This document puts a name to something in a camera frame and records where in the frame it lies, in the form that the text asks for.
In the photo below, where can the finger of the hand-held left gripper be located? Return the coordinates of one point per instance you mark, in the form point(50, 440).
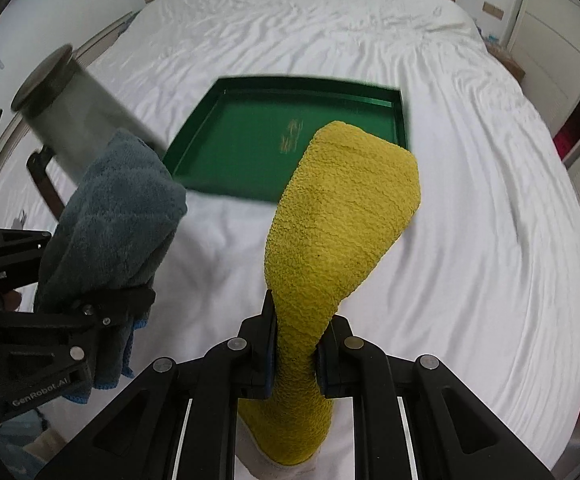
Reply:
point(5, 255)
point(120, 305)

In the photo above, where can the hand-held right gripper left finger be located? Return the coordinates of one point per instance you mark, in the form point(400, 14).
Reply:
point(270, 360)

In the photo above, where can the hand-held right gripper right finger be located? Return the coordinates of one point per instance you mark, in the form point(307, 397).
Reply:
point(323, 370)

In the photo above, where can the grey towel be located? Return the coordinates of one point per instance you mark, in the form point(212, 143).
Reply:
point(120, 200)

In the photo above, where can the yellow fuzzy sock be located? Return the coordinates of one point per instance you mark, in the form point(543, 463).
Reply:
point(340, 220)

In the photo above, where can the green tray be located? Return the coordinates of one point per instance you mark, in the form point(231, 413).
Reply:
point(250, 145)

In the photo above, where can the bed with white sheet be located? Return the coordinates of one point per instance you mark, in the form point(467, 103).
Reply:
point(419, 210)

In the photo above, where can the pink object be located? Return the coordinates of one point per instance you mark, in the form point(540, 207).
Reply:
point(565, 144)

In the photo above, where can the cardboard box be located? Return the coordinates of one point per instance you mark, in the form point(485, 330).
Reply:
point(509, 60)

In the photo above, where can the brown wall plate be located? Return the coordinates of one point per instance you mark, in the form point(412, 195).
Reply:
point(493, 10)

